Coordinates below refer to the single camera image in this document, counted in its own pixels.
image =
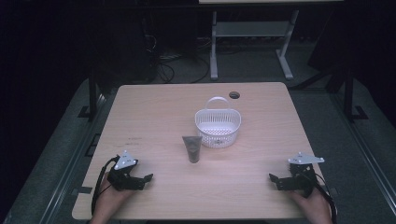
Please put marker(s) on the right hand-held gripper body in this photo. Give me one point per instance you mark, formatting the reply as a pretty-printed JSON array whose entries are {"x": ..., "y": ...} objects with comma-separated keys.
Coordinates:
[{"x": 302, "y": 174}]

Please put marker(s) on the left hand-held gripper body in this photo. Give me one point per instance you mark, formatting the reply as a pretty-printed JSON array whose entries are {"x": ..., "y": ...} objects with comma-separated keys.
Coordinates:
[{"x": 124, "y": 162}]

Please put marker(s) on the grey squeeze tube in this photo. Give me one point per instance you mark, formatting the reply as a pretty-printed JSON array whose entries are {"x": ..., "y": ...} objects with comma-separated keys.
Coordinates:
[{"x": 192, "y": 148}]

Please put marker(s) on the white plastic basket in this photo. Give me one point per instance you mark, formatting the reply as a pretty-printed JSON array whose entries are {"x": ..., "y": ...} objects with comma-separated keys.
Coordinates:
[{"x": 218, "y": 127}]

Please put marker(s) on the person's right hand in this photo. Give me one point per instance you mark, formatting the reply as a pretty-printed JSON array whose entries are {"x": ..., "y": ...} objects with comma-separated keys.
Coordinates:
[{"x": 313, "y": 205}]

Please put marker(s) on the black metal stand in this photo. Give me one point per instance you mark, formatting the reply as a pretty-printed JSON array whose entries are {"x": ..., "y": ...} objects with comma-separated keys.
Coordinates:
[
  {"x": 92, "y": 96},
  {"x": 349, "y": 96}
]

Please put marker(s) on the metal floor rail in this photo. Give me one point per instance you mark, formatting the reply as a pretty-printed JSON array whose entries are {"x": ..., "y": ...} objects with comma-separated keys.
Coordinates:
[
  {"x": 364, "y": 146},
  {"x": 73, "y": 158}
]

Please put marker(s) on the white metal table frame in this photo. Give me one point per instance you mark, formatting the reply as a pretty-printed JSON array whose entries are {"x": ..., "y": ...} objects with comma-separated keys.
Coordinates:
[{"x": 250, "y": 29}]

